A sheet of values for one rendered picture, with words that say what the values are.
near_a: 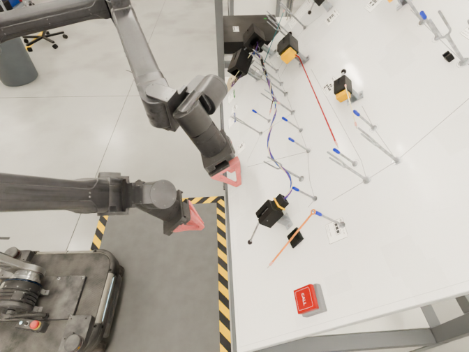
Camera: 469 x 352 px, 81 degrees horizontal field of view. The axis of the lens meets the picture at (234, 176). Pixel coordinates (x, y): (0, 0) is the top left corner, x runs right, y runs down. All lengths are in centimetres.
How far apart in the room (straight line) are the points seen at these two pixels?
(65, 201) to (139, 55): 34
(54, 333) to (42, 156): 167
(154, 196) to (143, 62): 28
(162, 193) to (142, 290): 139
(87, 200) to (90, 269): 129
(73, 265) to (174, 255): 58
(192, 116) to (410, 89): 49
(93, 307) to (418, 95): 161
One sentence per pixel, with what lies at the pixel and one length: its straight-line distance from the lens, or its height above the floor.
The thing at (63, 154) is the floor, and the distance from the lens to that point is 289.
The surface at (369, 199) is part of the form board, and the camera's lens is 66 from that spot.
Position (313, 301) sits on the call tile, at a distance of 65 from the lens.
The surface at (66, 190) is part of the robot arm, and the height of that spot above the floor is 141.
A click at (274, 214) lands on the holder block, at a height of 114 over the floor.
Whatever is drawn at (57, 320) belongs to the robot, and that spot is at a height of 25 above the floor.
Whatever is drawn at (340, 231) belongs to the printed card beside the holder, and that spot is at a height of 118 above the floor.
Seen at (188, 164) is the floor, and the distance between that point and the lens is 240.
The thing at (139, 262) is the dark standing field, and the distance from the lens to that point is 198.
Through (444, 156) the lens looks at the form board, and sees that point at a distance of 64.
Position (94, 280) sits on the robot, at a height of 24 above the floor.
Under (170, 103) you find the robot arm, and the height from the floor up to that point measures 144.
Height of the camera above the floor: 173
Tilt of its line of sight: 49 degrees down
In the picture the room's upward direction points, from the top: straight up
